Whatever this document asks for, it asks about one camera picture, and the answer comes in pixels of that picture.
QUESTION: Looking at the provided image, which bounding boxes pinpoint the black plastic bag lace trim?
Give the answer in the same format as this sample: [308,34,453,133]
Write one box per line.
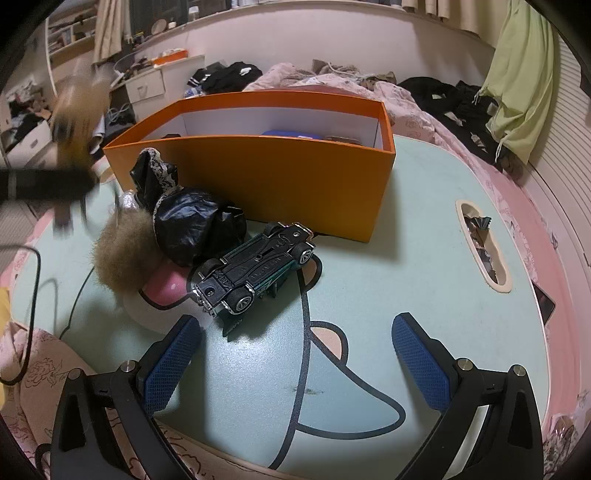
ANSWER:
[130,148,247,267]

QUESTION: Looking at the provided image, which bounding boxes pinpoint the brown fur ball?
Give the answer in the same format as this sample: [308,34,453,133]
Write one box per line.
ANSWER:
[91,208,162,294]

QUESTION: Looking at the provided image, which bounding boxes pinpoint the blue tin box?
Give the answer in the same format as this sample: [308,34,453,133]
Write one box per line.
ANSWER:
[261,129,324,140]

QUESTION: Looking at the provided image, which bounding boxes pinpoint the orange cardboard box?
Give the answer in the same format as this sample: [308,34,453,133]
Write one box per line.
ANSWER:
[102,90,396,243]

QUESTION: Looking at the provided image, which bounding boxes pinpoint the black clothes pile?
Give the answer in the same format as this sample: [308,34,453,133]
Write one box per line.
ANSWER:
[397,76,504,162]

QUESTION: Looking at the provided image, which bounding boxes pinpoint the pink floral blanket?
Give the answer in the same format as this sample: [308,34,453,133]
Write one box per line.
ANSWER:
[0,60,583,480]

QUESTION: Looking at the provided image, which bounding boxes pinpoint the white bookshelf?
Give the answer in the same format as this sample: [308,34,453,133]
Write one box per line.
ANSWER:
[46,18,98,61]

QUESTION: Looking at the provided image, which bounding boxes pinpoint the light green hanging cloth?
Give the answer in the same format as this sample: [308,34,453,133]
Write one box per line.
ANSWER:
[480,0,555,164]

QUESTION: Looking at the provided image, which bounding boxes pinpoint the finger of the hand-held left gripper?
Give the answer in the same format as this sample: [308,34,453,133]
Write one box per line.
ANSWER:
[0,167,100,204]

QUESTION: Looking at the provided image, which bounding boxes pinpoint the white drawer cabinet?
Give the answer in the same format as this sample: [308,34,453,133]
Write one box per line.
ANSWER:
[124,55,206,107]

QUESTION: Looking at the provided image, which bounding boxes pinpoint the orange tissue box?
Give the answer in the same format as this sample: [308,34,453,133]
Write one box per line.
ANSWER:
[154,48,190,65]

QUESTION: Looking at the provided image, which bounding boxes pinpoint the mint green cartoon desktop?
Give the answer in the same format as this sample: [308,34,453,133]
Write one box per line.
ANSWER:
[9,124,559,478]

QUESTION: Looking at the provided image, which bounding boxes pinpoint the yellow cloth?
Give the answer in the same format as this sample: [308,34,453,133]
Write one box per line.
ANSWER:
[0,288,11,407]

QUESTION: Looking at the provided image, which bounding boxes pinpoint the green toy car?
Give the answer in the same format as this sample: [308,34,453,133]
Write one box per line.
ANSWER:
[191,222,317,342]

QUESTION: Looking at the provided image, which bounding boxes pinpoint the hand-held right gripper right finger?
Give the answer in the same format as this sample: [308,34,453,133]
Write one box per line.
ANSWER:
[392,312,546,480]

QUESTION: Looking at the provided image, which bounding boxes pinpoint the crumpled dark wrapper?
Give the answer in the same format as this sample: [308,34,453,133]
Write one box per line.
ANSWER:
[463,213,502,282]

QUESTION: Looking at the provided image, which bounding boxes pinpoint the black braided cable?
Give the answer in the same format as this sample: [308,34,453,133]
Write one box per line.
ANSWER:
[0,244,42,386]

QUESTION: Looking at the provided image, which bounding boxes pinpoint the white louvred closet door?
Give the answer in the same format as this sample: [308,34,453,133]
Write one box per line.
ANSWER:
[522,32,591,268]

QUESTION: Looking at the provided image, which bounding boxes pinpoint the beige curtain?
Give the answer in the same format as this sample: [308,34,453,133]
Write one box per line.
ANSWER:
[92,0,125,65]
[406,0,509,42]

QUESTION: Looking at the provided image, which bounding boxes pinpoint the peach doll figure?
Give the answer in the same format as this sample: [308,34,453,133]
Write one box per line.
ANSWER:
[48,65,116,236]

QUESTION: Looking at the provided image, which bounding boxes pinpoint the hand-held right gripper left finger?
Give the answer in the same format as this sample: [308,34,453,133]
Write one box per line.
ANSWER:
[48,314,204,480]

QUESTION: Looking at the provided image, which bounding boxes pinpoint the black smartphone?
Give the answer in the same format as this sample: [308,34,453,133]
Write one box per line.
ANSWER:
[531,279,557,326]

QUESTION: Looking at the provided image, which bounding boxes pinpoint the black white-striped clothes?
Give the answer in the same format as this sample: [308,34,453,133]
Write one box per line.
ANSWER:
[187,61,264,93]

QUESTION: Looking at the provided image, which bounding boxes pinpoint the brown knit cloth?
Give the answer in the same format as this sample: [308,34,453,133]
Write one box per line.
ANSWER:
[313,58,398,88]

